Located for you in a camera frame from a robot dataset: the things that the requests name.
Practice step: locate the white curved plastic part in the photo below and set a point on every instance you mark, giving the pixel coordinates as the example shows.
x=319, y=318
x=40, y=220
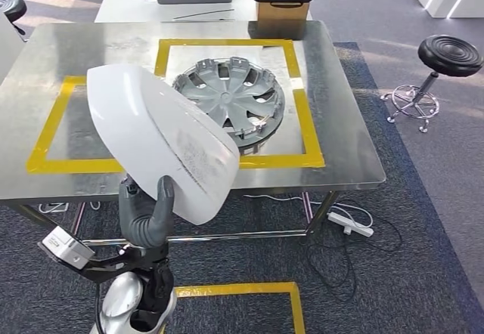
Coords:
x=143, y=121

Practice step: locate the brown cardboard box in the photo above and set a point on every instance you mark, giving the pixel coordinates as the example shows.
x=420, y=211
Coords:
x=282, y=12

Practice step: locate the thin black rod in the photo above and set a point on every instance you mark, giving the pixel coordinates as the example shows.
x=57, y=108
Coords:
x=204, y=14

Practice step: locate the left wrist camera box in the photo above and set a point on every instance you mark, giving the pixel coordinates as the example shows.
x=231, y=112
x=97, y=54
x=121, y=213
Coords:
x=66, y=246

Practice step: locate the black stool chrome base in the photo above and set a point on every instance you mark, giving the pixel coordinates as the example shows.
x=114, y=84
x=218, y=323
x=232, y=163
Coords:
x=11, y=6
x=450, y=54

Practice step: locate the white power strip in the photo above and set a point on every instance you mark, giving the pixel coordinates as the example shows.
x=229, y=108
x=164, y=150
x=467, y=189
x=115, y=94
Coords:
x=53, y=207
x=349, y=224

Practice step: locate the white partition panel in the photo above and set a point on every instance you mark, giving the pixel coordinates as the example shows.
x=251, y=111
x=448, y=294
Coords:
x=7, y=46

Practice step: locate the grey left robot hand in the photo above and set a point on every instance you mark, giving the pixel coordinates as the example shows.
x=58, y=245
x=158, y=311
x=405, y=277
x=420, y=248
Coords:
x=147, y=226

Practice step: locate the stainless steel workbench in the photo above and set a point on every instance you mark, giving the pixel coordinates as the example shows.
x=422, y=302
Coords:
x=340, y=136

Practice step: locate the silver wheel hubcap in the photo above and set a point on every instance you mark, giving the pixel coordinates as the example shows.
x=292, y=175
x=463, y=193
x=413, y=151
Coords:
x=226, y=96

